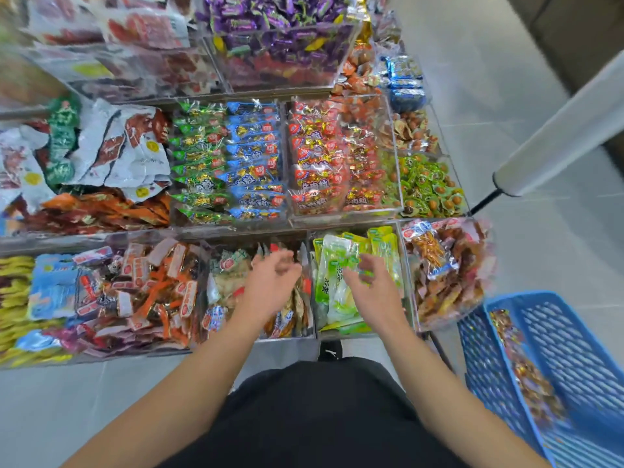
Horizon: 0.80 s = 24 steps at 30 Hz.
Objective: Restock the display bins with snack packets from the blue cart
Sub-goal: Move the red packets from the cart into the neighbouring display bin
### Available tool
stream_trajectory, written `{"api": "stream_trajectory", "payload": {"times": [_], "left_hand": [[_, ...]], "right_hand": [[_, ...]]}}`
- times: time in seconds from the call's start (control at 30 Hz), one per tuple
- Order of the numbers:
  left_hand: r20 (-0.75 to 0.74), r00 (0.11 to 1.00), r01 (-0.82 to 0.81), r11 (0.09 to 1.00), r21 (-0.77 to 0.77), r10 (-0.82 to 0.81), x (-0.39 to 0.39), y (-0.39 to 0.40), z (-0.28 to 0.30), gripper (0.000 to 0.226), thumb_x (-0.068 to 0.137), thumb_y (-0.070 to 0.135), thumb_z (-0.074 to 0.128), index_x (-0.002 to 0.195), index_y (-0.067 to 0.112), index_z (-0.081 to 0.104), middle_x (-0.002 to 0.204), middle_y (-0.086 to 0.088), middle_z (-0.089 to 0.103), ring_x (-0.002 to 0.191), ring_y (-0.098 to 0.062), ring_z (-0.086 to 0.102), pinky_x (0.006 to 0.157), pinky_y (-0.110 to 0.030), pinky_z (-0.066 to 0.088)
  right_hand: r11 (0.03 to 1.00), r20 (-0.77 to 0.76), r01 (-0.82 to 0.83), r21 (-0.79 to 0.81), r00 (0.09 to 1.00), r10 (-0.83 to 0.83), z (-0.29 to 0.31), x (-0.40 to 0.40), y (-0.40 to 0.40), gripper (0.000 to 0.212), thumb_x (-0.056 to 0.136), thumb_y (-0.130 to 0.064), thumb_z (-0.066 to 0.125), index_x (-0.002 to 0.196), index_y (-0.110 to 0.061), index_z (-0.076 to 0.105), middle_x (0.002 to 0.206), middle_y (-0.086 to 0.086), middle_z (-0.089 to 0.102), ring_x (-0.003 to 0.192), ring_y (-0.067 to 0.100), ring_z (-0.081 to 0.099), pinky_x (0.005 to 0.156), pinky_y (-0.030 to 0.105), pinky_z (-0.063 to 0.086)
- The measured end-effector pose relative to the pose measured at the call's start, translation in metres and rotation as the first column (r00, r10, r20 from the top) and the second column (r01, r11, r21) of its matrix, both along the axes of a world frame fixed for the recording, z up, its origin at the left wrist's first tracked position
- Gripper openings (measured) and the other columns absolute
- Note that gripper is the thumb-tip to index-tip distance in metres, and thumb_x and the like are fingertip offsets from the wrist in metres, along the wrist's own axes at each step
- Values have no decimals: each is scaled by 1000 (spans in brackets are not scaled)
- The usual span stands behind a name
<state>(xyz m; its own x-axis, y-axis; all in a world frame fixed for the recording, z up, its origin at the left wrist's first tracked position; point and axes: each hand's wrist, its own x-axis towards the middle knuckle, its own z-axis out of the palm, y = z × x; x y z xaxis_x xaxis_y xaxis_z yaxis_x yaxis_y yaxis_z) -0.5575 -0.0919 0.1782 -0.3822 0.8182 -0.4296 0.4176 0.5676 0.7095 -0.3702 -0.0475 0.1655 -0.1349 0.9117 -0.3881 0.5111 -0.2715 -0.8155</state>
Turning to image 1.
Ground person's left hand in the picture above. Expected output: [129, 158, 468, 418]
[234, 250, 304, 332]

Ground person's right hand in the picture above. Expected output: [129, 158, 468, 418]
[343, 253, 411, 337]

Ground clear acrylic snack shelves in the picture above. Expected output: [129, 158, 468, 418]
[0, 0, 499, 367]

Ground row of blue beef packets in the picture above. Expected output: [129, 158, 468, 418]
[224, 100, 289, 220]

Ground beef cube packets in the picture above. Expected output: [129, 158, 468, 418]
[287, 97, 391, 215]

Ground row of green beef packets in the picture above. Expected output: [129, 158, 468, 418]
[168, 100, 235, 225]

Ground blue plastic shopping basket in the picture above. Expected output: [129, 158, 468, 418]
[458, 292, 624, 468]

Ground person's right forearm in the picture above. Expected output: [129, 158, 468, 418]
[375, 321, 552, 468]

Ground person's left forearm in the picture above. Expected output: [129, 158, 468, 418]
[63, 321, 269, 468]

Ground person's black clothing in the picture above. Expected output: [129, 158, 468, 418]
[161, 357, 469, 468]

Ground pile of beige packets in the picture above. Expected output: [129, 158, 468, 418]
[203, 243, 315, 339]

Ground pile of lime green packets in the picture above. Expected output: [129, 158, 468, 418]
[312, 227, 403, 332]

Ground pile of pink-label meat packets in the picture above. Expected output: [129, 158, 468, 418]
[402, 217, 497, 322]

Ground pile of orange strip packets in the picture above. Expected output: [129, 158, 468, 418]
[136, 239, 206, 352]

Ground pile of green egg packets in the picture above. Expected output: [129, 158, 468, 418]
[395, 153, 469, 218]

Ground black pole rod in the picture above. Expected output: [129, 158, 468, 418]
[470, 188, 506, 215]

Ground pile of orange brown packets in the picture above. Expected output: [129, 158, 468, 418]
[331, 48, 440, 154]

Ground pile of dark orange packets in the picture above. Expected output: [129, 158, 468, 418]
[19, 190, 172, 235]

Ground pile of white meat packets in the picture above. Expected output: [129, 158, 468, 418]
[0, 97, 175, 215]

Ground blue toy candy packet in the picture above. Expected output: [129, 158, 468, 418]
[27, 253, 81, 320]

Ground pile of blue orange packets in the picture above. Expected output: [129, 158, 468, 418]
[380, 55, 428, 113]

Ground pile of purple candies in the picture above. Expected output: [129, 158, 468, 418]
[195, 0, 362, 88]

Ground pile of yellow candies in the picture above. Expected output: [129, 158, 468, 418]
[0, 256, 74, 367]

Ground green vacuum packet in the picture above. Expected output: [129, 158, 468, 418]
[44, 97, 81, 186]

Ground pile of gold candy packets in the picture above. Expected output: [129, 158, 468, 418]
[351, 0, 376, 45]

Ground pile of red sausage packets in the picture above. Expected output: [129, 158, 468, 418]
[24, 0, 226, 98]

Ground wooden cabinet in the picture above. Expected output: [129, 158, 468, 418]
[507, 0, 624, 176]

